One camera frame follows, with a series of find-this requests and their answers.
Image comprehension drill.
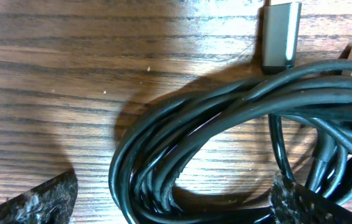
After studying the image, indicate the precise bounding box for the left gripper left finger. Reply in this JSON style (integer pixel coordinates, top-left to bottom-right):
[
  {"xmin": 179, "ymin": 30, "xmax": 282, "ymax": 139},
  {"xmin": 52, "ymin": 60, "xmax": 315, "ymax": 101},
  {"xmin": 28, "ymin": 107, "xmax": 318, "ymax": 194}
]
[{"xmin": 0, "ymin": 169, "xmax": 78, "ymax": 224}]

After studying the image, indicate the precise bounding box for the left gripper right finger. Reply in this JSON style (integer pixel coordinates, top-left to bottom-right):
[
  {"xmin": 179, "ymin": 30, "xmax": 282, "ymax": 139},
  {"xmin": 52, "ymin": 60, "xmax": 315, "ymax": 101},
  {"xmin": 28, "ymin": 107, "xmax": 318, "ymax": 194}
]
[{"xmin": 269, "ymin": 175, "xmax": 352, "ymax": 224}]

